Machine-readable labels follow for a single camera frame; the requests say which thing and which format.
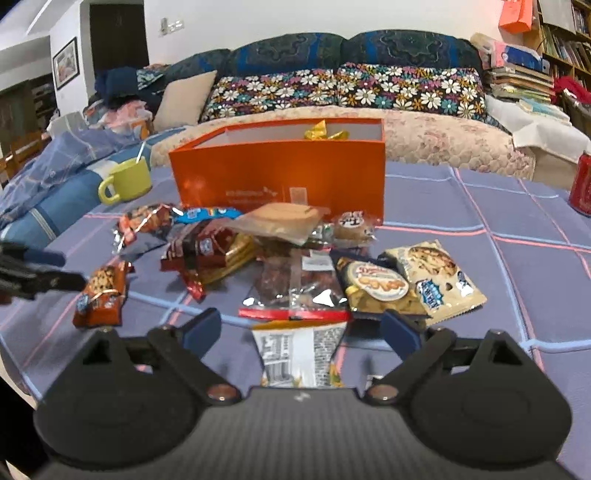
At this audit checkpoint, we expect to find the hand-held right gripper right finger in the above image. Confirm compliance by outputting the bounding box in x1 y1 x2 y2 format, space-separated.
362 309 536 407

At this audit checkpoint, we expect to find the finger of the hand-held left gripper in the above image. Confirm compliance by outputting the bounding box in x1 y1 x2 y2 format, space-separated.
0 242 66 267
18 269 88 296

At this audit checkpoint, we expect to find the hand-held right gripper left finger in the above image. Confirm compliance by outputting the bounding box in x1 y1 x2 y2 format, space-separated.
81 308 243 407

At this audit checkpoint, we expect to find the orange cookie packet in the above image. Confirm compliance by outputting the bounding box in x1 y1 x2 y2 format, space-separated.
73 261 132 328

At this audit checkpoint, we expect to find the cream cookie packet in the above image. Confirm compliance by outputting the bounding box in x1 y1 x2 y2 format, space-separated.
385 240 488 319

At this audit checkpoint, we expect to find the white yellow snack packet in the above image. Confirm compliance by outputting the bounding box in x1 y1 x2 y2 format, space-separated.
250 320 348 388

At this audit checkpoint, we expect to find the round cake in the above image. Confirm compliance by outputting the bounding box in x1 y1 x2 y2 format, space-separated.
332 210 377 243

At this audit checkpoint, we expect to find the orange cardboard box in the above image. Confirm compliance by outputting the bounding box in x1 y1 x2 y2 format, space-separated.
168 117 386 222

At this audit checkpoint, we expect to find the clear packet of red snacks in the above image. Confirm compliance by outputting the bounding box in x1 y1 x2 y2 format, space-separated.
238 247 352 322

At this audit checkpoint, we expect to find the dark round biscuit packet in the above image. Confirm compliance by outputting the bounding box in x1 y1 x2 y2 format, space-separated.
330 251 428 319

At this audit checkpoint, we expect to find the red gold snack packet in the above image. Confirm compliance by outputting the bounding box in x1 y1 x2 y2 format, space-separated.
160 222 257 301

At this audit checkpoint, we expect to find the blue plaid blanket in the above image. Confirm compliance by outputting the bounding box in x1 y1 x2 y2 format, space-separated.
0 127 153 241

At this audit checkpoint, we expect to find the red silver snack packet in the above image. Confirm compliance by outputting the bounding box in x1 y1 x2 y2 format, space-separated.
111 203 178 254

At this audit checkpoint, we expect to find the blue cookie packet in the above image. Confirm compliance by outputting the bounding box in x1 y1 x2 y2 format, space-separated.
173 207 243 224

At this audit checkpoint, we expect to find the yellow-green mug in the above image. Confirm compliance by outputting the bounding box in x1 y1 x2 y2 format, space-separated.
98 157 153 206

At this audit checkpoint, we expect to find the bread in clear wrap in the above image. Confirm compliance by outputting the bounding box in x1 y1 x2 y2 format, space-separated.
228 202 333 245

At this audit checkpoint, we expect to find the purple checked bedsheet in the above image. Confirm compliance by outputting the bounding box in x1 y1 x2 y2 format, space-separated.
0 161 591 480

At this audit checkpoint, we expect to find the pile of mixed clothes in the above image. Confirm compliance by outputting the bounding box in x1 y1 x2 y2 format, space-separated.
83 65 171 139

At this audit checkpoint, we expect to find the beige pillow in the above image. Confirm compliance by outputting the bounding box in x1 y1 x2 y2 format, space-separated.
152 70 218 132

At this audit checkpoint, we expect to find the gold foil snack wrapper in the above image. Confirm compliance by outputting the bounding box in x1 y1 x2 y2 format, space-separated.
304 119 350 140

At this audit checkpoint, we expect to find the dark wooden door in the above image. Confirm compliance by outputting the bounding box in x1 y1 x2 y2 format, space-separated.
89 4 149 77

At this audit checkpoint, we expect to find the red soda can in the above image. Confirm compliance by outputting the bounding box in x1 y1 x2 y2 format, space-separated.
568 152 591 217

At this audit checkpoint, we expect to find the floral cushion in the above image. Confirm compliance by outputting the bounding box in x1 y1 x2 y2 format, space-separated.
335 62 488 121
201 69 345 123

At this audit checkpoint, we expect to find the white cloth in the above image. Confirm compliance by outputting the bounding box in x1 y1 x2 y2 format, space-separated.
487 95 591 148

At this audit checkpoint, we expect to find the stack of books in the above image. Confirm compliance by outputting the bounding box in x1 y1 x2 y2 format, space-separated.
482 65 555 100

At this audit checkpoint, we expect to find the dark blue patterned sofa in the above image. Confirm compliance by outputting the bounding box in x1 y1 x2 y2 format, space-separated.
152 30 536 181

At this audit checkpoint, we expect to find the red cloth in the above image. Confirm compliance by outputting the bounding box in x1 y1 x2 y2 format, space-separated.
554 76 591 104

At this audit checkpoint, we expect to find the blue white packet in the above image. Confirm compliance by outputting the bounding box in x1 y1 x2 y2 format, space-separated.
496 44 543 70

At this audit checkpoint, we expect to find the wooden bookshelf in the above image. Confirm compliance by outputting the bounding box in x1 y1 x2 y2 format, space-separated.
536 0 591 88

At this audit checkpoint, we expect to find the orange paper bag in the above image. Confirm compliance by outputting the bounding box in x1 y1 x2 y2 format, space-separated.
499 0 536 33

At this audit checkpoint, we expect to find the framed wall picture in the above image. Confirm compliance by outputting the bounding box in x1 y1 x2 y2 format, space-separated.
52 37 80 90

